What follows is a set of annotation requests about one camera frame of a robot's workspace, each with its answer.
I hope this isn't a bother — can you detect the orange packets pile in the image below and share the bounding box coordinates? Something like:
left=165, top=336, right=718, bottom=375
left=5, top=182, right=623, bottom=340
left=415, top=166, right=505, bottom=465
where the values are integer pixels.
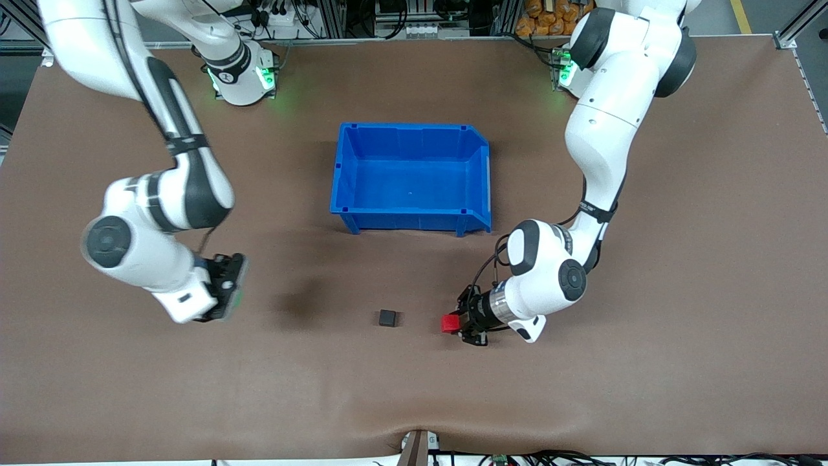
left=515, top=0, right=600, bottom=38

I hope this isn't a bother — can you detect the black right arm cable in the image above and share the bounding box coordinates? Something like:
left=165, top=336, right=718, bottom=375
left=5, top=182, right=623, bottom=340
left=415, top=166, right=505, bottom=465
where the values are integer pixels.
left=102, top=0, right=222, bottom=257

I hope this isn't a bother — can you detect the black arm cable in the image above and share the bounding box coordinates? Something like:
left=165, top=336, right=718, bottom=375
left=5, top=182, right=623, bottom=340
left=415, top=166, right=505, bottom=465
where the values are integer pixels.
left=470, top=175, right=626, bottom=297
left=102, top=0, right=222, bottom=257

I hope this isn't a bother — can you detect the blue plastic storage bin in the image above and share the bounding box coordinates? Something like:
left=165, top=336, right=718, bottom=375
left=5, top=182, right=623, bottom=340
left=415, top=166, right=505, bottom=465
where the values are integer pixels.
left=329, top=122, right=493, bottom=238

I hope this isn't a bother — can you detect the brown table mat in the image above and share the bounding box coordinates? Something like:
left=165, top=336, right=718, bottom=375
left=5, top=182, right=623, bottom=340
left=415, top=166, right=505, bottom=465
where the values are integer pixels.
left=0, top=36, right=828, bottom=464

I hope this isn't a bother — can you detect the metal table edge bracket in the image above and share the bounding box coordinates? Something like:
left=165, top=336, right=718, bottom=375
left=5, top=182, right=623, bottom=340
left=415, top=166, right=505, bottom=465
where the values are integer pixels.
left=398, top=429, right=442, bottom=466

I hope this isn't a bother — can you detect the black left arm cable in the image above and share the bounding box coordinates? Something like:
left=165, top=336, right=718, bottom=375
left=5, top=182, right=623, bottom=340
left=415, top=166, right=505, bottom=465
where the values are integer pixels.
left=470, top=175, right=626, bottom=297

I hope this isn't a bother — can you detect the aluminium frame post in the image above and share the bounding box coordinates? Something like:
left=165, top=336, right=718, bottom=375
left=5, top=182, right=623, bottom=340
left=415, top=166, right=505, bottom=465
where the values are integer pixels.
left=0, top=0, right=54, bottom=67
left=772, top=0, right=828, bottom=134

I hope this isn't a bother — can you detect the white power strip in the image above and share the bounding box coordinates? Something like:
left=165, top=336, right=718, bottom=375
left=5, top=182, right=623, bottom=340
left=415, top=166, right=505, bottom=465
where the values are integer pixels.
left=255, top=0, right=306, bottom=33

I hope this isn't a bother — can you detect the black cable bundle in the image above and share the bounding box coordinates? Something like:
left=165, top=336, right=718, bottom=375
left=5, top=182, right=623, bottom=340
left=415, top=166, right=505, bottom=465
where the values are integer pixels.
left=446, top=449, right=828, bottom=466

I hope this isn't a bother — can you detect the aluminium equipment rack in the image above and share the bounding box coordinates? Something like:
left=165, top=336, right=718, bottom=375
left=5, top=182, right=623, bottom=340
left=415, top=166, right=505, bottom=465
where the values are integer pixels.
left=304, top=0, right=525, bottom=41

